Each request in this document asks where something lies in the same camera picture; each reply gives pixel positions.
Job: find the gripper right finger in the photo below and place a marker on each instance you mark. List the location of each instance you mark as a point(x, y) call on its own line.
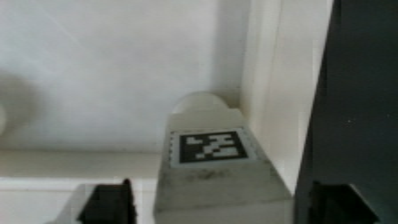
point(339, 205)

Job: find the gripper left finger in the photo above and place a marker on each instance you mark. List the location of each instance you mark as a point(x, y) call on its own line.
point(102, 204)

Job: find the white table leg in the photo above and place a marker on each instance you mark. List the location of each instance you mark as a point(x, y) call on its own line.
point(220, 184)

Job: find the white square table top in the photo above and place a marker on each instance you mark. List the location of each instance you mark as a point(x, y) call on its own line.
point(104, 59)

